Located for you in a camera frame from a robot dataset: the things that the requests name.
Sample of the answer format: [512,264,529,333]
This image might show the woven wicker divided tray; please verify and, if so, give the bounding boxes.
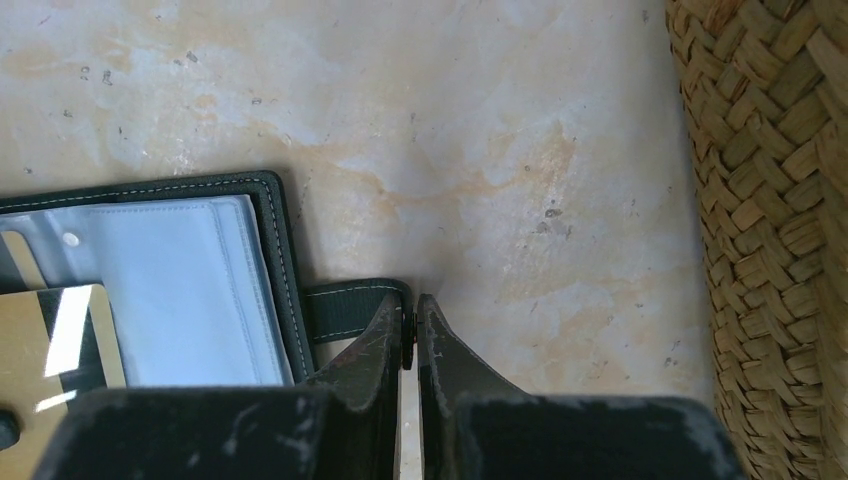
[665,1,847,479]

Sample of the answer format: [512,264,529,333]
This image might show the gold credit card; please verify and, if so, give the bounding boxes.
[1,284,126,479]
[1,231,47,294]

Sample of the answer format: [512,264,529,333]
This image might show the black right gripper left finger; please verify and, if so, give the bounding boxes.
[34,294,403,479]

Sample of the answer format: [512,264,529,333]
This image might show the black leather card holder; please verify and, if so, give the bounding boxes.
[1,170,415,387]

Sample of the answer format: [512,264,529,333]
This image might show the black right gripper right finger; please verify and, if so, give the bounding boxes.
[417,295,745,479]

